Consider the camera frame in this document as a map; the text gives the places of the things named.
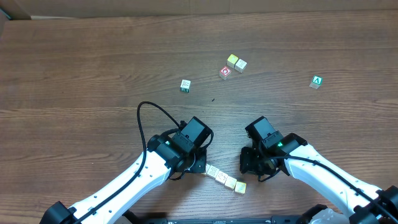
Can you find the green sided wooden block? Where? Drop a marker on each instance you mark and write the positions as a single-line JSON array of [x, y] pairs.
[[185, 86]]

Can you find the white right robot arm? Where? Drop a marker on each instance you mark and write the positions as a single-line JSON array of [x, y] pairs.
[[358, 201]]

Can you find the wooden block with dots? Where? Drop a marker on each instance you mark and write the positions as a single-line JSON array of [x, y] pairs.
[[221, 177]]

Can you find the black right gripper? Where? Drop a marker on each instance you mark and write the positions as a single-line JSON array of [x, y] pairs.
[[249, 161]]

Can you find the wooden block with hammer picture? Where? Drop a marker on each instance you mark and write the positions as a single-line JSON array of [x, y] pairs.
[[206, 169]]

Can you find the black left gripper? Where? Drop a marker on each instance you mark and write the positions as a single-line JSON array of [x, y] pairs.
[[199, 163]]

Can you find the yellow sided wooden block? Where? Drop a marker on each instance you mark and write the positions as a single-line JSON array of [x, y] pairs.
[[212, 171]]

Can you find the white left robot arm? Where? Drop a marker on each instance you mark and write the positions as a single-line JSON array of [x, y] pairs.
[[163, 157]]

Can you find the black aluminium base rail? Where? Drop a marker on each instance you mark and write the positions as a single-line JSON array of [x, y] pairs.
[[130, 218]]

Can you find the wooden block number three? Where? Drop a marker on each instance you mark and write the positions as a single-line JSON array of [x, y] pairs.
[[240, 187]]

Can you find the wooden block with squiggle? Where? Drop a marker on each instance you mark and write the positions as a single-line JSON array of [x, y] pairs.
[[230, 182]]

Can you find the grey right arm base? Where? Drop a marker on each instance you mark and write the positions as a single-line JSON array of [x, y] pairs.
[[321, 214]]

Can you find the plain wooden block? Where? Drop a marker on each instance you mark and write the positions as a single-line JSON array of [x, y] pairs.
[[240, 65]]

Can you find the red framed wooden block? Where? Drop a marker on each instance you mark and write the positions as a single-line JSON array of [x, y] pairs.
[[225, 72]]

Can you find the green letter wooden block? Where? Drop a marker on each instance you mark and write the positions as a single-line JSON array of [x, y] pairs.
[[316, 82]]

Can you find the yellow top wooden block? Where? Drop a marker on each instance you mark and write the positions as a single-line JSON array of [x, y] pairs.
[[231, 61]]

